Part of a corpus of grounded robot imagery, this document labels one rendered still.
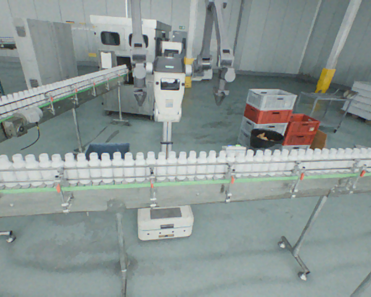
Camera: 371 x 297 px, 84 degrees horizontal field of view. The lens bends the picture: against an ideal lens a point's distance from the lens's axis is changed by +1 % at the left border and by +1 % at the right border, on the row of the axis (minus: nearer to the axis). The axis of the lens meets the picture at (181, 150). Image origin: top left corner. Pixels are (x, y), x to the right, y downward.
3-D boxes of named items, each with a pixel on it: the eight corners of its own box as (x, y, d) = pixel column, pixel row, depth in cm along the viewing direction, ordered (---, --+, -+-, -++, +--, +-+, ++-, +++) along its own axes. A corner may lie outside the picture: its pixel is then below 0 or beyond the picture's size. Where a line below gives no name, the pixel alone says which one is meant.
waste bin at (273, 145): (249, 181, 296) (260, 141, 266) (236, 164, 335) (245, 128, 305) (277, 180, 305) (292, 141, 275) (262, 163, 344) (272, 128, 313)
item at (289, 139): (282, 146, 359) (287, 134, 348) (269, 136, 393) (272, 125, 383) (311, 145, 373) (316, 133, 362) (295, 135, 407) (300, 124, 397)
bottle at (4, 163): (21, 180, 110) (12, 153, 102) (17, 187, 105) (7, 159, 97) (8, 181, 108) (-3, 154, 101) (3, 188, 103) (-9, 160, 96)
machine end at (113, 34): (126, 98, 629) (122, 21, 534) (168, 103, 617) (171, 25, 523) (101, 114, 489) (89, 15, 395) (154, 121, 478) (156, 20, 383)
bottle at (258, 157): (255, 171, 135) (261, 149, 128) (260, 176, 130) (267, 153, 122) (247, 171, 134) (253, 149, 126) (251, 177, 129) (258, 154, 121)
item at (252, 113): (256, 124, 315) (260, 110, 304) (242, 115, 349) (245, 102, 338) (289, 122, 332) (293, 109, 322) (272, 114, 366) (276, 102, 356)
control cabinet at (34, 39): (49, 90, 648) (33, 18, 557) (63, 91, 643) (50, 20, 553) (28, 96, 576) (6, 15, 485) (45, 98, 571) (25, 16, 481)
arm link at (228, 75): (232, 55, 111) (216, 54, 110) (242, 56, 101) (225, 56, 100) (229, 78, 117) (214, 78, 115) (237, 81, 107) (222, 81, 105)
